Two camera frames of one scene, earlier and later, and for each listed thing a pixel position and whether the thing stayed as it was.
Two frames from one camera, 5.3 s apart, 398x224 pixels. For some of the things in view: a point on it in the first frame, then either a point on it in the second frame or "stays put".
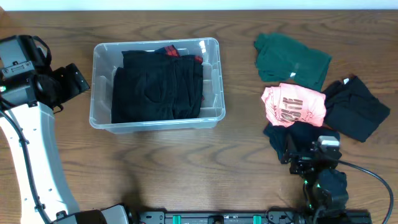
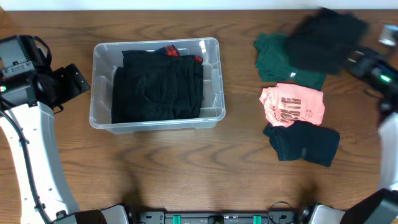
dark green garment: (280, 58) stays put
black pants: (151, 86) stays put
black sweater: (352, 110) → (321, 42)
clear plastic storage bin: (106, 56) stays put
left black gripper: (76, 79) stays put
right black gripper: (301, 161) → (366, 64)
